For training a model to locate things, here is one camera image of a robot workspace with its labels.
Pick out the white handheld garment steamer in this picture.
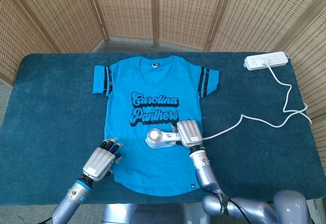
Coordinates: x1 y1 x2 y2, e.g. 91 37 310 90
144 128 183 150

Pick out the blue Carolina Panthers t-shirt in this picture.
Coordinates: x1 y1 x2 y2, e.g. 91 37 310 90
92 55 220 197

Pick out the grey robot torso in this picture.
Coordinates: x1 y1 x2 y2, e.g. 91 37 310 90
101 203 212 224

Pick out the white steamer power cable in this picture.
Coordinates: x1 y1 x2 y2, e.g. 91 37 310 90
202 65 313 141

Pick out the white power strip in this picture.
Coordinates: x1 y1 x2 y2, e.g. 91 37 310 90
243 51 289 71

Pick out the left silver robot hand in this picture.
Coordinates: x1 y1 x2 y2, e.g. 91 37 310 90
81 137 125 183

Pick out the wicker folding screen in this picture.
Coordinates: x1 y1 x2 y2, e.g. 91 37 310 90
0 0 326 163

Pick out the dark blue carpeted table surface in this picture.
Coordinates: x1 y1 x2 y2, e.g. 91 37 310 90
0 52 322 206

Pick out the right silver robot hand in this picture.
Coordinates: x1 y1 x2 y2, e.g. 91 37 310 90
172 120 204 150

